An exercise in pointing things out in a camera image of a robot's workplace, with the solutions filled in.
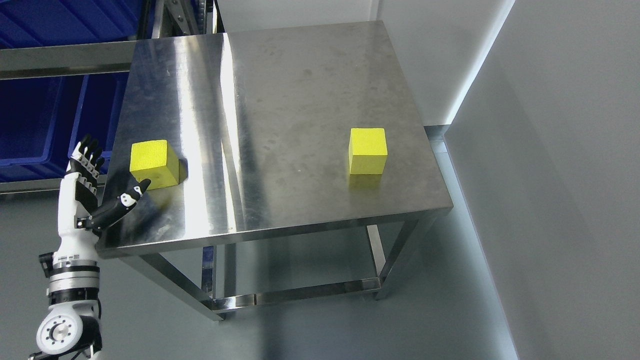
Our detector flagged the stainless steel table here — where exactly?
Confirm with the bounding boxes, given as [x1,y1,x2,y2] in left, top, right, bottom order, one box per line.
[96,20,453,321]

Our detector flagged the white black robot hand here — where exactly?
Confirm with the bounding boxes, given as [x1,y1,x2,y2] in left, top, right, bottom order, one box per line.
[53,134,152,266]

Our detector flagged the blue bin behind table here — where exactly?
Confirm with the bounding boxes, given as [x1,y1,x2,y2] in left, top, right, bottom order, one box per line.
[0,72,129,183]

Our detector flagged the yellow foam block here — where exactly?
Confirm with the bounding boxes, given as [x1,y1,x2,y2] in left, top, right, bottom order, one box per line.
[129,139,179,191]
[348,128,388,176]

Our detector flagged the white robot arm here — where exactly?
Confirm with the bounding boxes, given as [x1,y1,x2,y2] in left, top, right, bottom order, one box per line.
[28,252,106,360]

